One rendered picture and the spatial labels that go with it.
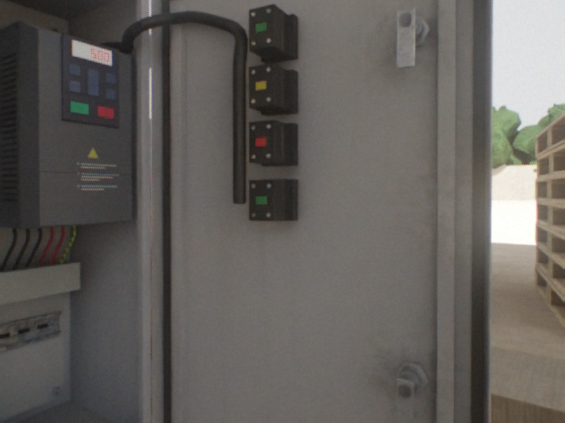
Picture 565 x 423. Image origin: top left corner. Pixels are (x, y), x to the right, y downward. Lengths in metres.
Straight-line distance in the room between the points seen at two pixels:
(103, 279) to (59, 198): 0.19
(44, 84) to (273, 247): 0.31
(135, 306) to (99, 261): 0.10
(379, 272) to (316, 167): 0.13
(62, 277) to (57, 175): 0.19
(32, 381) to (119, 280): 0.20
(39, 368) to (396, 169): 0.58
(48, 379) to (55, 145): 0.38
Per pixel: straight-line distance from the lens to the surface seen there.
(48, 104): 0.53
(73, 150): 0.54
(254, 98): 0.45
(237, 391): 0.57
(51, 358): 0.76
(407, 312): 0.45
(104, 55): 0.58
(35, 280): 0.65
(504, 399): 1.61
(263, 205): 0.43
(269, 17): 0.46
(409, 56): 0.42
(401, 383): 0.44
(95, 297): 0.70
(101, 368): 0.72
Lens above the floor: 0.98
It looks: 1 degrees down
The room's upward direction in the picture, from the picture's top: straight up
